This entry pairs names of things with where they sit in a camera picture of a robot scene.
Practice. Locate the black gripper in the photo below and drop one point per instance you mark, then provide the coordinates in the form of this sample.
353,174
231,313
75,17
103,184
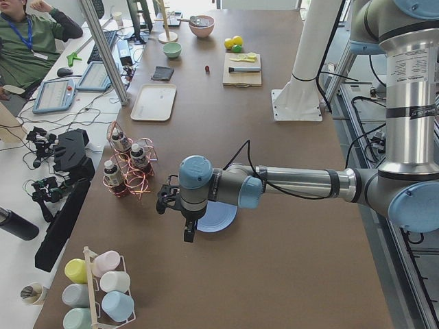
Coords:
191,216

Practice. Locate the blue round plate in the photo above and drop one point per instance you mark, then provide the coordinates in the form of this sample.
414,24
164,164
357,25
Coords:
217,217

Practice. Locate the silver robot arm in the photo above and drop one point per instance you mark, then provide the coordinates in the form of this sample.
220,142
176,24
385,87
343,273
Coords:
404,188

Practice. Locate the pink cup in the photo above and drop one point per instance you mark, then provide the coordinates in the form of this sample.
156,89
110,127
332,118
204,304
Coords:
108,261

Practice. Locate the tea bottle middle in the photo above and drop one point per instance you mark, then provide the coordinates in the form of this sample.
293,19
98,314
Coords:
137,155

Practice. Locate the tea bottle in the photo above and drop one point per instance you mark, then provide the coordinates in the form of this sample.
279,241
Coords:
137,155
120,141
113,175

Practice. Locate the white cup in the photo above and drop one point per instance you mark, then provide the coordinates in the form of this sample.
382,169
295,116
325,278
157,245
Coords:
115,281

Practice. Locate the tea bottle front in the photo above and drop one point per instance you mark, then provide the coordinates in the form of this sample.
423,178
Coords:
113,175

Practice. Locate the wooden cup rack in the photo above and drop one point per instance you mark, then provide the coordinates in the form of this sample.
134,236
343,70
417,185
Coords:
99,319

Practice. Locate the light blue cup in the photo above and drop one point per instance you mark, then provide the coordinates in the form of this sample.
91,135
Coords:
118,306

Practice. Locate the tea bottle top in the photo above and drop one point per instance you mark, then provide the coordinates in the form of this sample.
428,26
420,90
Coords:
120,141

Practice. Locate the yellow cup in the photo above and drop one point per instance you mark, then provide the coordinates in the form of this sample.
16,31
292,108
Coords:
75,270

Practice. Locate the cream rabbit tray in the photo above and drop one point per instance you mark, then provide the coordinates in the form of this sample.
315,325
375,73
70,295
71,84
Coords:
154,102

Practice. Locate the grey cup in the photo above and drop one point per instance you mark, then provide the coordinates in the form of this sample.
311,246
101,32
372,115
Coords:
76,296

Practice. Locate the pale green cup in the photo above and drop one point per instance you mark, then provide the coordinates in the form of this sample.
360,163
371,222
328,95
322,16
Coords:
77,318

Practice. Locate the grey folded cloth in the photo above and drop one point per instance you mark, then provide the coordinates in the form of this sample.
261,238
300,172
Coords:
162,73

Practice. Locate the steel muddler with black tip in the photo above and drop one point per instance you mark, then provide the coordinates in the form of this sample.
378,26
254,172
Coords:
232,69

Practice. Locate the wooden cutting board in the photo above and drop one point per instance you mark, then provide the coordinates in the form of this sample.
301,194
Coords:
241,79

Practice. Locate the blue teach pendant right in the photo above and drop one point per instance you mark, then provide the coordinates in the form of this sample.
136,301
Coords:
95,78

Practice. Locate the blue teach pendant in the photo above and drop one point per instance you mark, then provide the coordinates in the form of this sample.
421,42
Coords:
95,78
54,96

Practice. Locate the green bowl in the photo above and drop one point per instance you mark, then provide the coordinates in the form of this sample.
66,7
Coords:
172,49

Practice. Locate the black water bottle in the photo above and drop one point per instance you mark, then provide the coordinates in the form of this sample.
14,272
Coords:
18,226

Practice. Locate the yellow plastic knife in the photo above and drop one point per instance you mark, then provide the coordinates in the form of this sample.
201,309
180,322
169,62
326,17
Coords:
246,60

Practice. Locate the green lime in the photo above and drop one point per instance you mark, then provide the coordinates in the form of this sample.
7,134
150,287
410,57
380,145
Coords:
236,48

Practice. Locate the blue teach pendant left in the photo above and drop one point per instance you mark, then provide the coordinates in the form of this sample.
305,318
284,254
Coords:
54,96

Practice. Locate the yellow lemon near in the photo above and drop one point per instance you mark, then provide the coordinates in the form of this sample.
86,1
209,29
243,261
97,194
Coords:
228,43

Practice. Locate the yellow lemon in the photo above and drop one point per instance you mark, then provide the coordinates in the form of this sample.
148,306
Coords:
228,43
238,40

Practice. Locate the wooden glass stand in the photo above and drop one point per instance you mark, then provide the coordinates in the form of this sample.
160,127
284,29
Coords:
167,36

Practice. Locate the yellow lemon far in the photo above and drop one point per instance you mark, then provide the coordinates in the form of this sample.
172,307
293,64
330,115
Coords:
238,40

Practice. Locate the computer mouse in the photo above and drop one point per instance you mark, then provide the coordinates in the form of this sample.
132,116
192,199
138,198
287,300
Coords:
64,71

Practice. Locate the pink bowl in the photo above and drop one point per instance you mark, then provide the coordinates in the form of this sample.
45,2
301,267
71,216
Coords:
203,32

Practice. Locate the steel ice scoop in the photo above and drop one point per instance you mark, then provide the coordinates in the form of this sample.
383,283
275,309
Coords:
197,21

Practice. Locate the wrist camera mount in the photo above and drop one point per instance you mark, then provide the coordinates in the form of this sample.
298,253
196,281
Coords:
168,196

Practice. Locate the copper wire bottle rack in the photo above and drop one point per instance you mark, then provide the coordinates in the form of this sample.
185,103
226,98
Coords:
135,180

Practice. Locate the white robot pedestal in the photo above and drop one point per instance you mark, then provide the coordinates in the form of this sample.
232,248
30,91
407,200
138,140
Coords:
299,99

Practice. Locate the aluminium frame post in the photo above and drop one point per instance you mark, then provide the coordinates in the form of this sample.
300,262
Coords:
92,20

